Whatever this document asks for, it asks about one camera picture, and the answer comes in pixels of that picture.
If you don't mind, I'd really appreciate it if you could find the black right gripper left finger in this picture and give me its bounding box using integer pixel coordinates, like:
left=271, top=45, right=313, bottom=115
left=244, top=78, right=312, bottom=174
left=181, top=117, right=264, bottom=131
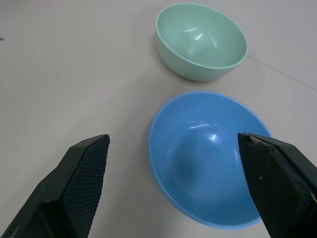
left=0, top=134, right=110, bottom=238

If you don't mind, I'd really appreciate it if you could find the blue plastic bowl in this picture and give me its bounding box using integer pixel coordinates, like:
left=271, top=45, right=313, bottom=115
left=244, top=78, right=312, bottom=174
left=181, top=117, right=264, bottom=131
left=148, top=91, right=273, bottom=231

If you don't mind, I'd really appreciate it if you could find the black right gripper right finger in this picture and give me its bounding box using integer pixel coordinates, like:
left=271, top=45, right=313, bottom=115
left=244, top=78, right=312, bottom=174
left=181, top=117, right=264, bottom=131
left=237, top=131, right=317, bottom=238

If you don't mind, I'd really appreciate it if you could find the green plastic bowl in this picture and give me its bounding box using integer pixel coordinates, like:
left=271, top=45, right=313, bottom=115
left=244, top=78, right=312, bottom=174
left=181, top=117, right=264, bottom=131
left=155, top=4, right=249, bottom=82

